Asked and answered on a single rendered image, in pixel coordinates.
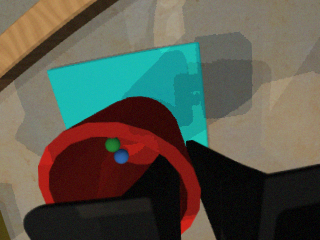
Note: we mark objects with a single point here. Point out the blue marble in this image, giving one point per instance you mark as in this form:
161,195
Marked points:
121,156

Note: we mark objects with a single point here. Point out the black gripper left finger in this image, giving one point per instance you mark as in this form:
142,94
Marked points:
149,210

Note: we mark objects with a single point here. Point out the red cup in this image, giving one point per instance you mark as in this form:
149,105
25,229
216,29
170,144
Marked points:
77,166

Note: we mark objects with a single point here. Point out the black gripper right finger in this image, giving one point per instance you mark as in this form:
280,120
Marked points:
242,203

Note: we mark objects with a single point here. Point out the green marble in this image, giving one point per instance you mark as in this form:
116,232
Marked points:
112,145

